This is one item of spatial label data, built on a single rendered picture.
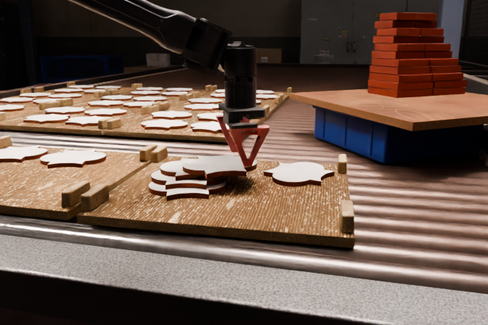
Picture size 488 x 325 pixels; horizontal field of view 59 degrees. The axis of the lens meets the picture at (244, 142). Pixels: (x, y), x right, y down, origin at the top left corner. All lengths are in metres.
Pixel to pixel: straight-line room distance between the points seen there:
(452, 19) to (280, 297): 2.05
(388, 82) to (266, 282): 0.84
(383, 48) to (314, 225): 0.75
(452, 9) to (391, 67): 1.20
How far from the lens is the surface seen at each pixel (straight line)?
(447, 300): 0.55
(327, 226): 0.63
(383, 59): 1.27
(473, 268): 0.64
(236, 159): 0.80
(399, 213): 0.76
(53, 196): 0.79
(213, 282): 0.53
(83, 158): 0.98
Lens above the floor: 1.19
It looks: 13 degrees down
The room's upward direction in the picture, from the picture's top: straight up
